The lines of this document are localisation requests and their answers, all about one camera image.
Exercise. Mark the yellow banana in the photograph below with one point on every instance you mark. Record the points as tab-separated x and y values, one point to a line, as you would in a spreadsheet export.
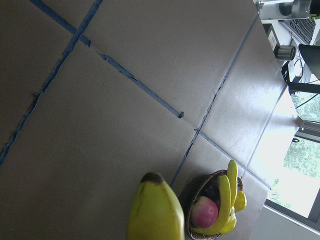
156	212

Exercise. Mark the yellow banana basket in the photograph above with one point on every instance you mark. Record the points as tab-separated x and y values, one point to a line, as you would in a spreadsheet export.
232	174
223	185

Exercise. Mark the wicker fruit basket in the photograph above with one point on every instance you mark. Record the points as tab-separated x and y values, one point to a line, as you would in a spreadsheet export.
206	186

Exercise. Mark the pink apple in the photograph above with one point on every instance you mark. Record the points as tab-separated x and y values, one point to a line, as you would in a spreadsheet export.
204	213

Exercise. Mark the yellow lemon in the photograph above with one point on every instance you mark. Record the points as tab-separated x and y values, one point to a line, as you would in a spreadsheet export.
240	201

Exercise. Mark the small metal cup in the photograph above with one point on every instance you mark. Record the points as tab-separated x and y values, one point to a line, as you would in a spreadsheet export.
285	52

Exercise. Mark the black keyboard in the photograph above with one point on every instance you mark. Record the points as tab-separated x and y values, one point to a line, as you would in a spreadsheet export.
302	29

